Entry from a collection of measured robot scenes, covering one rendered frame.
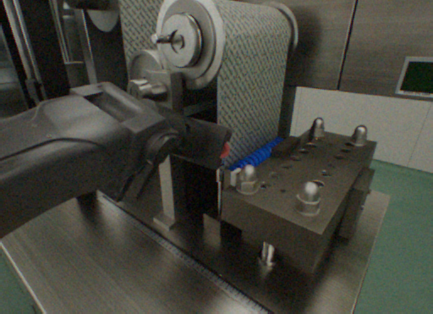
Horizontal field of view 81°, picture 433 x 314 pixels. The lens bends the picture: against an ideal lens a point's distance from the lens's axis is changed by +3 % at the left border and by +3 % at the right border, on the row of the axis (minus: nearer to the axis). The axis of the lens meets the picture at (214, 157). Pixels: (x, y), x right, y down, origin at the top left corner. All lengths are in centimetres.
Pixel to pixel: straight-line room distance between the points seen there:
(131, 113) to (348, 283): 42
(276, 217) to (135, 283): 25
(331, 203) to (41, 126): 37
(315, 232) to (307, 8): 50
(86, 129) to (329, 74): 57
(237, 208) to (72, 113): 29
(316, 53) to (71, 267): 67
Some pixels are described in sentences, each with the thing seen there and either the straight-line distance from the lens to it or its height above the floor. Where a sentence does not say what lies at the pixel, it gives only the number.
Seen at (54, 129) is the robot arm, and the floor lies 120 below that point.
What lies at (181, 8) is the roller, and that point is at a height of 129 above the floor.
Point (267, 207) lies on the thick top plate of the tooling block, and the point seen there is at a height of 103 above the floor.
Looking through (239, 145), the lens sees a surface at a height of 106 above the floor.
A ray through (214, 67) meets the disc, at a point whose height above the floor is 122.
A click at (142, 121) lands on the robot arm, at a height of 119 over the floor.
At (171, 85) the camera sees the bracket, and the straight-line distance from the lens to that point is 43.
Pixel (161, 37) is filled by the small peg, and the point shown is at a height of 126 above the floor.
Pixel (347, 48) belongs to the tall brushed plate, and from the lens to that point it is 67.
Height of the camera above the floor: 126
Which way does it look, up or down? 26 degrees down
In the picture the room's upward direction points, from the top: straight up
